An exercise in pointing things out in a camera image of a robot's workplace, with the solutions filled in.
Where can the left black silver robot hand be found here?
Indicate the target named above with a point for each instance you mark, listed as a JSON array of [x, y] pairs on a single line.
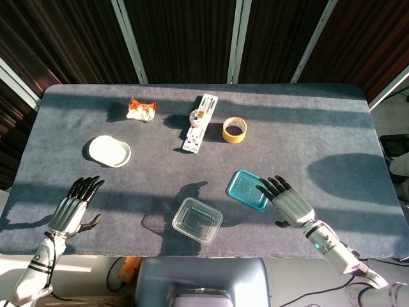
[[67, 215]]

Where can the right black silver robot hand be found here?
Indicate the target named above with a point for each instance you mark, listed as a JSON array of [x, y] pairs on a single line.
[[292, 208]]

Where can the teal translucent container lid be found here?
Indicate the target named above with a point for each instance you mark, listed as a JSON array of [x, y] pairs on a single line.
[[244, 188]]

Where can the clear plastic rectangular container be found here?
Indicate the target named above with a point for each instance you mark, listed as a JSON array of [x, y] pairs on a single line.
[[197, 221]]

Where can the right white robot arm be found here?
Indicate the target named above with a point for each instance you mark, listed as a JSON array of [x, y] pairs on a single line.
[[332, 249]]

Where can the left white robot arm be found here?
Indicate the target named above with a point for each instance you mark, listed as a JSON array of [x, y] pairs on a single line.
[[40, 265]]

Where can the blue grey table cloth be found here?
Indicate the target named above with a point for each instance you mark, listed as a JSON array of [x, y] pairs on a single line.
[[271, 153]]

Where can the white round bowl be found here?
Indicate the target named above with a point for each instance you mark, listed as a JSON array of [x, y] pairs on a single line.
[[108, 152]]

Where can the orange device under table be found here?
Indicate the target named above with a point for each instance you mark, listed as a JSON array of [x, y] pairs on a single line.
[[129, 270]]

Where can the yellow tape roll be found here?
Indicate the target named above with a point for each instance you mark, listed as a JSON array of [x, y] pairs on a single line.
[[230, 138]]

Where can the grey robot torso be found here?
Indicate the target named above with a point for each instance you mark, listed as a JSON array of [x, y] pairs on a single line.
[[204, 275]]

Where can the black equipment beside table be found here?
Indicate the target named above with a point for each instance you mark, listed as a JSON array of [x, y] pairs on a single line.
[[394, 145]]

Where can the crumpled orange white wrapper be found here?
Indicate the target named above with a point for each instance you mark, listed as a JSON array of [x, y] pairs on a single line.
[[140, 110]]

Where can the small round metal part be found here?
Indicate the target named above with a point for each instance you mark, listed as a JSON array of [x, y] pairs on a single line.
[[195, 117]]

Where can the white metal frame post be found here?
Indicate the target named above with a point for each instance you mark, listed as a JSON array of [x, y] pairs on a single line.
[[238, 38], [129, 38], [314, 38], [390, 88], [16, 80]]

